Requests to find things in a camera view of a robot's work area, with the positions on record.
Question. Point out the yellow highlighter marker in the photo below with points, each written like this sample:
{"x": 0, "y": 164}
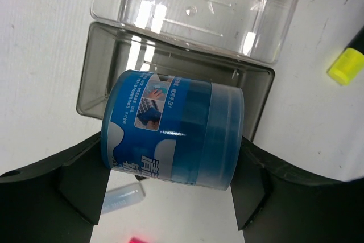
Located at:
{"x": 349, "y": 63}

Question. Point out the clear transparent tray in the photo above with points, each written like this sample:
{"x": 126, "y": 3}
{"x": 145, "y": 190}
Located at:
{"x": 255, "y": 29}

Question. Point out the blue cleaning gel jar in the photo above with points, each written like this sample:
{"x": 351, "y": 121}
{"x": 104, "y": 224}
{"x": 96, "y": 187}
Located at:
{"x": 173, "y": 129}

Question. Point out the pink highlighter marker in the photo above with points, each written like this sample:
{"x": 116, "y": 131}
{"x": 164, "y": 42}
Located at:
{"x": 136, "y": 240}

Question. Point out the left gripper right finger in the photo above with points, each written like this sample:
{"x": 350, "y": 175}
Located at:
{"x": 275, "y": 201}

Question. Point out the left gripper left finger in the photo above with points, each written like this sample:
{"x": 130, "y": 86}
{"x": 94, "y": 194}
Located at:
{"x": 57, "y": 199}

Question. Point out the grey transparent tray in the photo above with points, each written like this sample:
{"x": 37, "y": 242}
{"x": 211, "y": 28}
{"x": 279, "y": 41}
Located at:
{"x": 111, "y": 50}

